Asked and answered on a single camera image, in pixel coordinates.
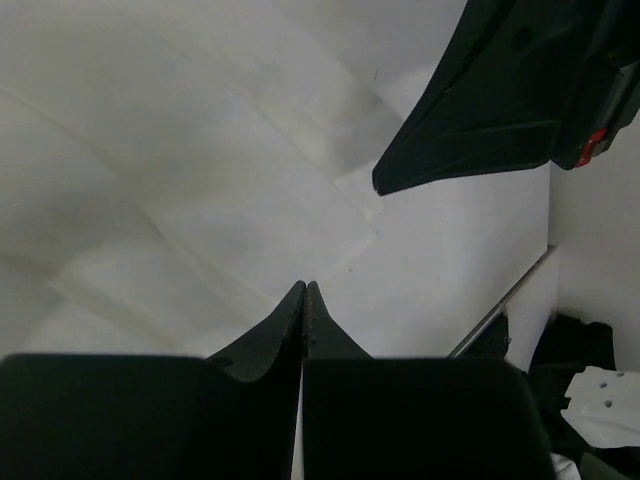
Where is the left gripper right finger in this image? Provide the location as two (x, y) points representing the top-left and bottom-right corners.
(302, 283), (555, 479)

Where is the aluminium table frame rail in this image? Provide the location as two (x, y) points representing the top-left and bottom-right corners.
(449, 246), (559, 370)

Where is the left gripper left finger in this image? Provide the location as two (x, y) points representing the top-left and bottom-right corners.
(1, 282), (306, 479)

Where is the white pleated skirt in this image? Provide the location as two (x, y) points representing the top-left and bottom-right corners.
(1, 1), (429, 354)

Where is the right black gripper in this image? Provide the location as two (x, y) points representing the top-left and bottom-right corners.
(372, 1), (639, 196)

